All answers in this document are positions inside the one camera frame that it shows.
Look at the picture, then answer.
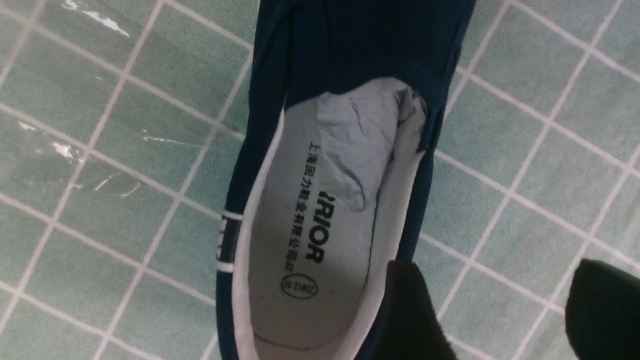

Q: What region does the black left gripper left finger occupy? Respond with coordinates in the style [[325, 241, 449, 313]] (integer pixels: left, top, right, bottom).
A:
[[377, 260, 457, 360]]

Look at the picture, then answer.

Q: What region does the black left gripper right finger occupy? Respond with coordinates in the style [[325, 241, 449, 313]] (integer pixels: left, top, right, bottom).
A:
[[565, 259, 640, 360]]

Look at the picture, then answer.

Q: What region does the navy slip-on shoe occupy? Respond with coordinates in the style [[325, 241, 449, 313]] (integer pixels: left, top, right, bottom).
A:
[[215, 0, 476, 360]]

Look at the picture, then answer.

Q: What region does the green checkered floor cloth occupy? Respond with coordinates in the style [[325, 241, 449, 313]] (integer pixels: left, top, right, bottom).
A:
[[0, 0, 640, 360]]

